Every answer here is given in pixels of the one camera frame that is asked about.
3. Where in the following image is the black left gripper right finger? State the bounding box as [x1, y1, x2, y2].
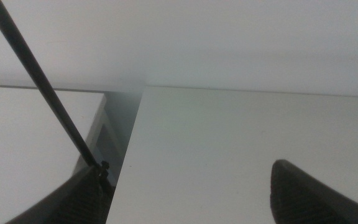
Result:
[269, 159, 358, 224]

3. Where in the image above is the white side table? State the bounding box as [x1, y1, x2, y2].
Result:
[0, 84, 127, 224]

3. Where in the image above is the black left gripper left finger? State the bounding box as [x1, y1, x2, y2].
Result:
[4, 165, 117, 224]

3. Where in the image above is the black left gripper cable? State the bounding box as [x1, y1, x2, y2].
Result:
[0, 0, 111, 175]

